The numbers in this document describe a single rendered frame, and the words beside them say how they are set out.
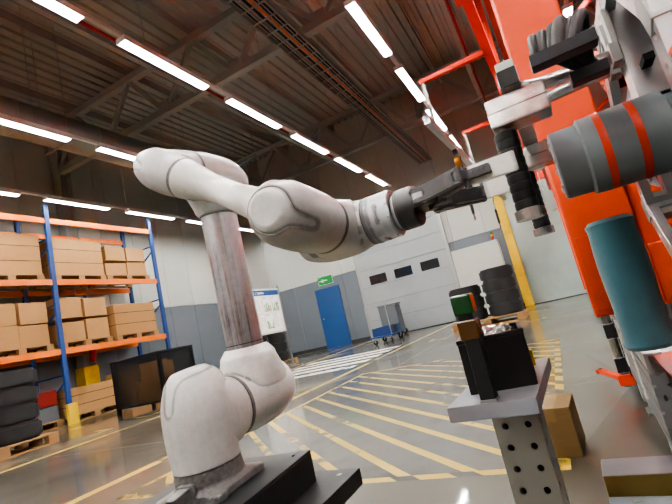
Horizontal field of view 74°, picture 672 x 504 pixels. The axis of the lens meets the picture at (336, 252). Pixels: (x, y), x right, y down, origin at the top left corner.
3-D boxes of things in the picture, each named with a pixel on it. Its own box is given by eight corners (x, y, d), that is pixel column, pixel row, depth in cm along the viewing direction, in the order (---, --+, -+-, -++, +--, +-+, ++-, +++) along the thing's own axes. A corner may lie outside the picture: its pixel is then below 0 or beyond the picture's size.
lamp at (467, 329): (481, 338, 85) (475, 318, 86) (460, 342, 87) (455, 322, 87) (485, 336, 88) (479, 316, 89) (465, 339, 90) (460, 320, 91)
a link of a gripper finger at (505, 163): (467, 168, 69) (466, 167, 68) (513, 150, 65) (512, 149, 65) (472, 186, 68) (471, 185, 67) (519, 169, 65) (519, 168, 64)
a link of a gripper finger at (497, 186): (487, 198, 79) (487, 198, 80) (527, 184, 76) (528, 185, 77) (482, 182, 80) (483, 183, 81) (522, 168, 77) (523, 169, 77)
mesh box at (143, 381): (165, 407, 756) (156, 351, 772) (116, 416, 808) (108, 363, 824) (202, 395, 834) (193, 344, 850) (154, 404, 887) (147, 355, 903)
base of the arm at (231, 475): (139, 521, 92) (133, 493, 93) (207, 475, 113) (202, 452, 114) (207, 514, 86) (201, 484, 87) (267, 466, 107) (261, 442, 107)
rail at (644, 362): (709, 434, 114) (679, 349, 118) (666, 437, 119) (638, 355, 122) (622, 327, 331) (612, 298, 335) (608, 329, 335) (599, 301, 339)
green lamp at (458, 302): (474, 313, 86) (468, 292, 86) (454, 317, 88) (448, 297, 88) (478, 311, 89) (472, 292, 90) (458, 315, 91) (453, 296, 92)
